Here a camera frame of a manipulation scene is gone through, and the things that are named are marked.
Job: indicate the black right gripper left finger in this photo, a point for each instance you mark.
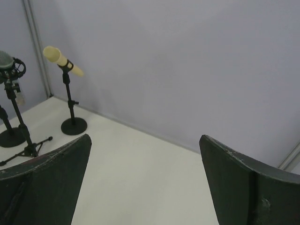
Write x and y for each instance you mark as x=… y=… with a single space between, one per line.
x=45 y=189

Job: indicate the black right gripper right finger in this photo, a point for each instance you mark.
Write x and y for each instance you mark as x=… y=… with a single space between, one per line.
x=246 y=191

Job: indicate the black tripod shock-mount stand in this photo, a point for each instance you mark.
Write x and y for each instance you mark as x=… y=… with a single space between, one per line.
x=32 y=149

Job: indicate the glitter rhinestone microphone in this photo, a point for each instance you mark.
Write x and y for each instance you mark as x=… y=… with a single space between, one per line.
x=11 y=70

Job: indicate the black left round-base stand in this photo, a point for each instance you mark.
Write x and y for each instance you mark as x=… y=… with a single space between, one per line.
x=12 y=136

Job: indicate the black round-base mic stand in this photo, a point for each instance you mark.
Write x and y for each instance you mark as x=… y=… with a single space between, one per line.
x=74 y=125

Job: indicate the cream yellow microphone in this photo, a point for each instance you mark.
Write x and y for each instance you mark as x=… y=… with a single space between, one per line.
x=54 y=55

